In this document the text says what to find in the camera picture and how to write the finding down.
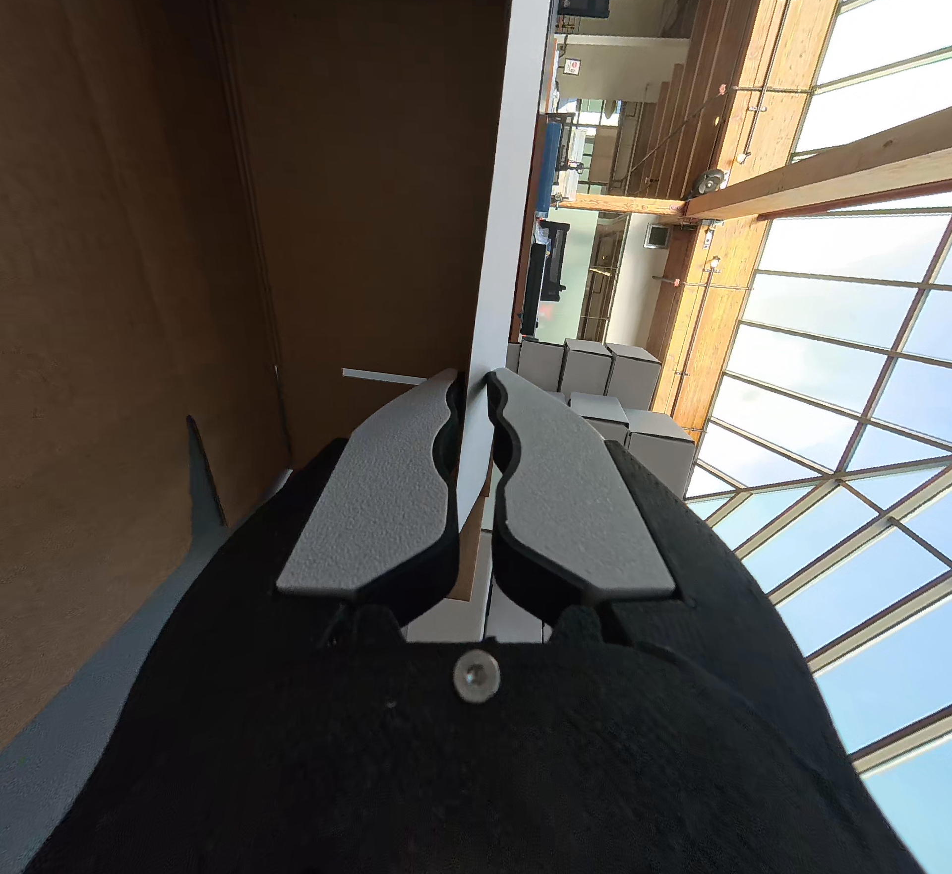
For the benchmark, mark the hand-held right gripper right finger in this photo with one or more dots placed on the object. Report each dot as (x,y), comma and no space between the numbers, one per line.
(580,502)

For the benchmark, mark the blue flat box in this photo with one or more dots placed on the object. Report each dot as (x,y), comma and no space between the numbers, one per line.
(552,160)

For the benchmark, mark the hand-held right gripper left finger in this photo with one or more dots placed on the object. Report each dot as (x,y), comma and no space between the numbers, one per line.
(372,494)

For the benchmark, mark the white cardboard box brown inside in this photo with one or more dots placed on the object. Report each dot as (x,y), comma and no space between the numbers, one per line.
(149,219)

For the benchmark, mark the white wall vent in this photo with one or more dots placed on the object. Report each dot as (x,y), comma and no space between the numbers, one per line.
(658,235)

